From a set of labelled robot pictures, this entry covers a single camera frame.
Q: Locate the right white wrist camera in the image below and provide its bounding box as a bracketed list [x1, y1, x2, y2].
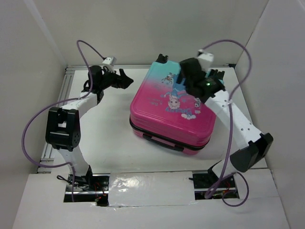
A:
[196, 49, 214, 71]

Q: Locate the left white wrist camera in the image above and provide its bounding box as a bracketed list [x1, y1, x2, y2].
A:
[102, 56, 117, 67]

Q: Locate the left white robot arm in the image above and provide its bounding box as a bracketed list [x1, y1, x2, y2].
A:
[45, 65, 133, 190]

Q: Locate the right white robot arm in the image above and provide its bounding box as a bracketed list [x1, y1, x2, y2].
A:
[177, 58, 274, 187]

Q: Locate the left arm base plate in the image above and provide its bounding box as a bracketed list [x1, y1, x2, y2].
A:
[65, 174, 110, 195]

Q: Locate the white glossy cover sheet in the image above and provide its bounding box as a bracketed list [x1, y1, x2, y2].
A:
[108, 171, 195, 207]

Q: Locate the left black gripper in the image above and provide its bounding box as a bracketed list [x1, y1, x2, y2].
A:
[99, 66, 133, 90]

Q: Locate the pink hard-shell suitcase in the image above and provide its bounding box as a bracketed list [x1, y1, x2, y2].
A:
[129, 54, 216, 155]

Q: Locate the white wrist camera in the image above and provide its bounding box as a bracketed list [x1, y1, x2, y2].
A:
[102, 56, 117, 67]
[196, 49, 214, 71]

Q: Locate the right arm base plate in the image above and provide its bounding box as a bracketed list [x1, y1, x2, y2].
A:
[189, 173, 236, 189]

